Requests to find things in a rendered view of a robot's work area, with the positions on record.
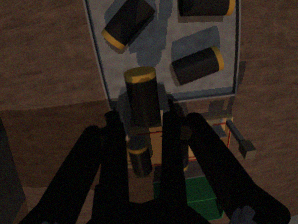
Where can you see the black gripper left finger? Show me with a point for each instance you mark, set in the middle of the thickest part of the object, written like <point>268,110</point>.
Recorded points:
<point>63,199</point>

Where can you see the green open box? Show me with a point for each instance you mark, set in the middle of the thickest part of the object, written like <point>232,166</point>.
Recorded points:
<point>198,190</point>

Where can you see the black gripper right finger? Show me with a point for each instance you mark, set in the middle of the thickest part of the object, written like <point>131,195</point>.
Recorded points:
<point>242,200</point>

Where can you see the black battery with yellow top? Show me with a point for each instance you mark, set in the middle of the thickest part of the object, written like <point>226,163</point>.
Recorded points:
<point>184,147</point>
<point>198,65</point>
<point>140,160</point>
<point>206,7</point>
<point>127,22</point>
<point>141,84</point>

